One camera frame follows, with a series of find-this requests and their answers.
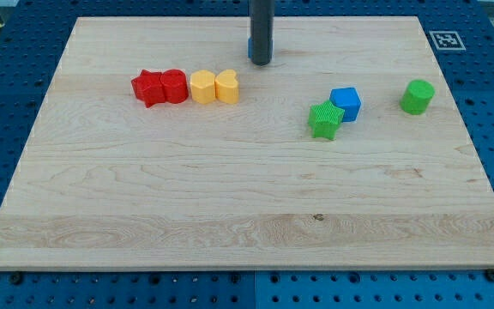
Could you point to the yellow heart block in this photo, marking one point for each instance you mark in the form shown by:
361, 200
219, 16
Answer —
227, 86

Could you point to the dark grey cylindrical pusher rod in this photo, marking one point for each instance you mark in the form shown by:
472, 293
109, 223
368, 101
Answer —
261, 14

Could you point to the white fiducial marker tag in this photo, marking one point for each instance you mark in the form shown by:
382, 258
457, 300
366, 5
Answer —
447, 40

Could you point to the green cylinder block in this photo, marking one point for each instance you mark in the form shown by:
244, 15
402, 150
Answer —
417, 97

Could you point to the yellow pentagon block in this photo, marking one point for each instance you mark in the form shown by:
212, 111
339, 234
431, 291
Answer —
202, 86

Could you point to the light wooden board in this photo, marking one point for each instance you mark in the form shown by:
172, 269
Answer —
106, 184

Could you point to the blue cube block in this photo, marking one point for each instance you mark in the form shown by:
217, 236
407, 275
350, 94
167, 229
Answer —
348, 100

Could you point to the blue triangle block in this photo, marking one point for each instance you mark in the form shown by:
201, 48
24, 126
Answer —
249, 50

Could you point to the red cylinder block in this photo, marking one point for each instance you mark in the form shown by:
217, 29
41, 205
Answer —
175, 86

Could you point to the green star block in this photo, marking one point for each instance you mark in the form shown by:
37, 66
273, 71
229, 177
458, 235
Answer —
325, 119

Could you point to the red star block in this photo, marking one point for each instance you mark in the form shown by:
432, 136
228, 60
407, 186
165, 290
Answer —
148, 88

